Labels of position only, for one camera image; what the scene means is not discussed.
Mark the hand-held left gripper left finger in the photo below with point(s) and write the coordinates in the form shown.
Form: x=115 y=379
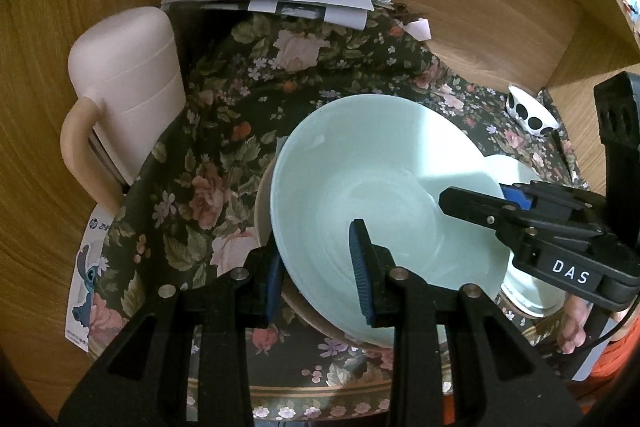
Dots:
x=274 y=289

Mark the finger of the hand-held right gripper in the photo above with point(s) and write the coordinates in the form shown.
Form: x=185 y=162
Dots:
x=475 y=209
x=550 y=197

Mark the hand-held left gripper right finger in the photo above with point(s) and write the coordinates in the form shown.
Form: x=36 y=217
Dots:
x=361 y=277

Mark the white plate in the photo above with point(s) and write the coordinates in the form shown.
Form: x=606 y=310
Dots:
x=515 y=169

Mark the mint green bowl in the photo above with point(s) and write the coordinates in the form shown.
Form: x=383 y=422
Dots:
x=380 y=157

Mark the person's right forearm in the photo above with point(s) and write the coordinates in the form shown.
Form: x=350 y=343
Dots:
x=617 y=352

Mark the person's right hand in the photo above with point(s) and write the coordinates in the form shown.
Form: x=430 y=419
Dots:
x=575 y=322

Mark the white bowl with black dots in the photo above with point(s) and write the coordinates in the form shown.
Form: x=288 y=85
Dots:
x=530 y=117

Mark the dark floral tablecloth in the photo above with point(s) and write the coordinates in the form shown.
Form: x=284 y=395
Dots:
x=220 y=117

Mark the white paper slip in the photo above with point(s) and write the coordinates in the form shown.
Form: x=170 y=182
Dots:
x=419 y=28

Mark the cartoon sticker sheet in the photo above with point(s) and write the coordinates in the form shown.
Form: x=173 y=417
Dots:
x=82 y=277

